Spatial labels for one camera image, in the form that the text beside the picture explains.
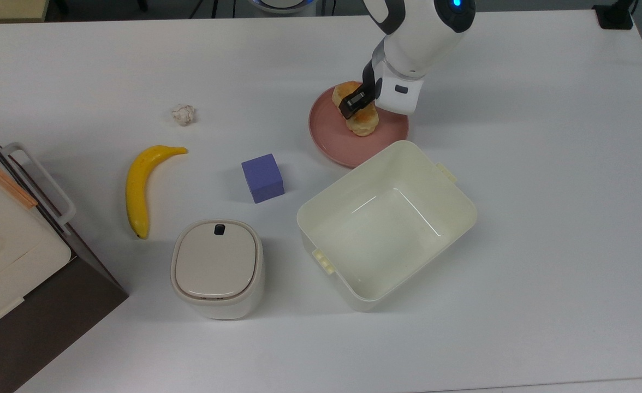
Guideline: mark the light wooden desk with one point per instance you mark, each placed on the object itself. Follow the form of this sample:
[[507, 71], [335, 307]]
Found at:
[[4, 10]]

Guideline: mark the golden bread loaf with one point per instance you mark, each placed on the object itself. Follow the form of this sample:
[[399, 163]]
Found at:
[[362, 126]]

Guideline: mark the pink round plate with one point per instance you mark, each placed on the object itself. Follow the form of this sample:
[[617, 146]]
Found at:
[[326, 136]]

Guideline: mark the white open storage box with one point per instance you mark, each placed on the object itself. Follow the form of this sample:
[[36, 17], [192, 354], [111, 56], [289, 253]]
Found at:
[[386, 245]]

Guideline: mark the crumpled paper ball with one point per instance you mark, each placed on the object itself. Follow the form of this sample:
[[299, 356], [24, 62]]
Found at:
[[183, 114]]

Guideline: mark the purple cube block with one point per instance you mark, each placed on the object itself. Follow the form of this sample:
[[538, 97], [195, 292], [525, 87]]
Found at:
[[263, 177]]

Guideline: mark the white lidded trash bin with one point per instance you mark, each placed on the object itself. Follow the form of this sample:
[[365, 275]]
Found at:
[[217, 267]]

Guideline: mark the black camera stand base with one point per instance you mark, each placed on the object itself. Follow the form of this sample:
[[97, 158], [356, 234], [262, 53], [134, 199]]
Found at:
[[616, 16]]

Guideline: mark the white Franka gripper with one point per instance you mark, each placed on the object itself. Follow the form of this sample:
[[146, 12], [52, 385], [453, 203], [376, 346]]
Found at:
[[400, 95]]

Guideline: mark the cream toy fridge cabinet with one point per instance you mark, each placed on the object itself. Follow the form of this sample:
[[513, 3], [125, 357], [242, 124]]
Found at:
[[4, 262]]

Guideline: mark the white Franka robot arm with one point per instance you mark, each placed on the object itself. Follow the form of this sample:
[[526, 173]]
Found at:
[[424, 33]]

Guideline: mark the yellow banana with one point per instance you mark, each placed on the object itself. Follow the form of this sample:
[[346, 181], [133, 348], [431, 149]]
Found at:
[[135, 191]]

